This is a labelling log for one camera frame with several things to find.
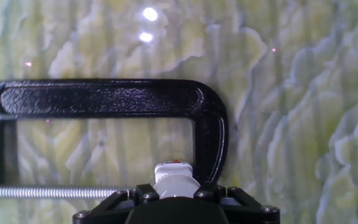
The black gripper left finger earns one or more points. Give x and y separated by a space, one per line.
135 196

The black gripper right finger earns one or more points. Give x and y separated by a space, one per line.
210 193

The white light bulb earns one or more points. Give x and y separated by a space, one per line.
176 186

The white lamp socket adapter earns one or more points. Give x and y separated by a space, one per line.
172 169

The black C-clamp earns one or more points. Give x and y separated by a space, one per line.
104 98

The green marble pattern mat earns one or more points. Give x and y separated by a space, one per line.
306 124

